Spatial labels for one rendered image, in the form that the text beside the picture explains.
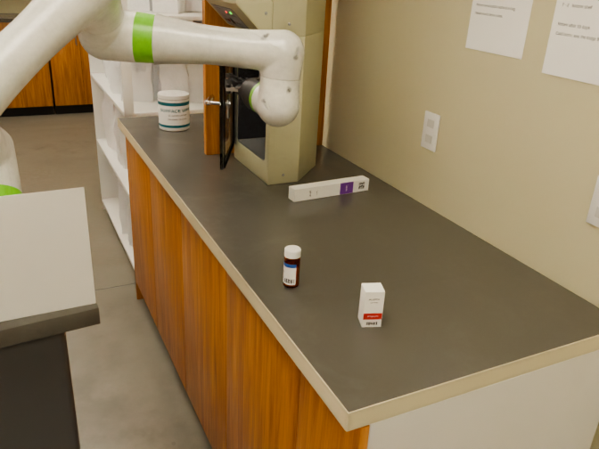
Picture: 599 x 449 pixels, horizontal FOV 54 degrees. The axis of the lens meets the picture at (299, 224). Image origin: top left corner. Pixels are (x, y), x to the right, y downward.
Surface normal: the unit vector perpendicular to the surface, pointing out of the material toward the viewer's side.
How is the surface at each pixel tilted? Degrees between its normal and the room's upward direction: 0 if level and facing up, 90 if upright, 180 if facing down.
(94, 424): 0
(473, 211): 90
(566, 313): 0
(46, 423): 90
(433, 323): 0
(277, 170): 90
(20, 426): 90
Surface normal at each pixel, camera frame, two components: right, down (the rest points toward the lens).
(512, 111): -0.90, 0.14
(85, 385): 0.05, -0.91
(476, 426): 0.44, 0.39
